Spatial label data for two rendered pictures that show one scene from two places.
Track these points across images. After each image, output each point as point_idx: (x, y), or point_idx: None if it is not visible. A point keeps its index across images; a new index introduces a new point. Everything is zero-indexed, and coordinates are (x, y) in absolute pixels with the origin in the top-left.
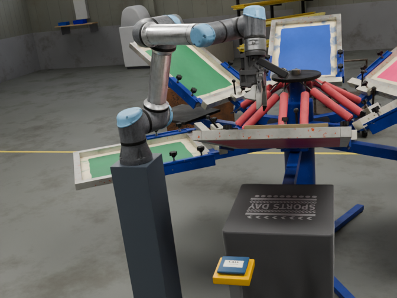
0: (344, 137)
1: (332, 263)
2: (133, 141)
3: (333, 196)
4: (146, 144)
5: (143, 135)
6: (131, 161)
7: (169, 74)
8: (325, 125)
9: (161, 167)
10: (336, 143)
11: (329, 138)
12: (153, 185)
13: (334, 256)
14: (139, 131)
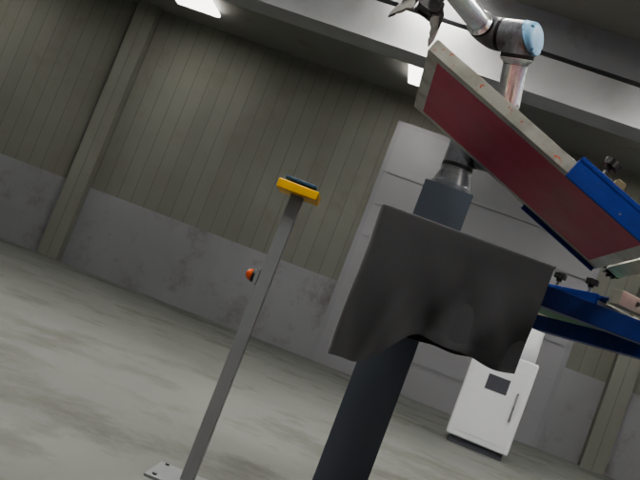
0: (429, 53)
1: (369, 250)
2: (445, 158)
3: (509, 250)
4: (458, 170)
5: (459, 157)
6: (431, 177)
7: (511, 92)
8: (614, 181)
9: (460, 209)
10: (554, 169)
11: (441, 71)
12: (426, 209)
13: (378, 246)
14: (455, 149)
